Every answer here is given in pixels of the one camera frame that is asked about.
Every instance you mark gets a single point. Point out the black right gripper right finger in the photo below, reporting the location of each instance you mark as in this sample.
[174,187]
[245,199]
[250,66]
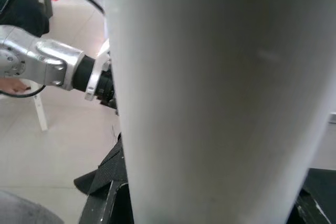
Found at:
[307,213]

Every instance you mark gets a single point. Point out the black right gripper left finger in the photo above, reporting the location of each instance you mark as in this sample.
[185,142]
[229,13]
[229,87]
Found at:
[105,203]

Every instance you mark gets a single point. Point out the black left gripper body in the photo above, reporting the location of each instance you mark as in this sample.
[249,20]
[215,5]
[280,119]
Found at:
[106,89]

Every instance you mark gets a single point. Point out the white plastic table leg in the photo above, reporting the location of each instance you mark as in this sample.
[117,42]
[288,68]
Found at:
[210,103]

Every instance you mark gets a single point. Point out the black table cloth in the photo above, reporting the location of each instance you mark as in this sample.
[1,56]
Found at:
[325,182]

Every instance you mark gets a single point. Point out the person bare foot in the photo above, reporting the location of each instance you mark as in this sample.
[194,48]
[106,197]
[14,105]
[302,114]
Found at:
[11,87]

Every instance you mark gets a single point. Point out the person black trouser leg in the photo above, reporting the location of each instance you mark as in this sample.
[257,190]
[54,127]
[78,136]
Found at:
[21,6]

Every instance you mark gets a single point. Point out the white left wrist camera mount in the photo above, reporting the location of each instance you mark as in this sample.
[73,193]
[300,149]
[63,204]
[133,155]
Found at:
[92,87]

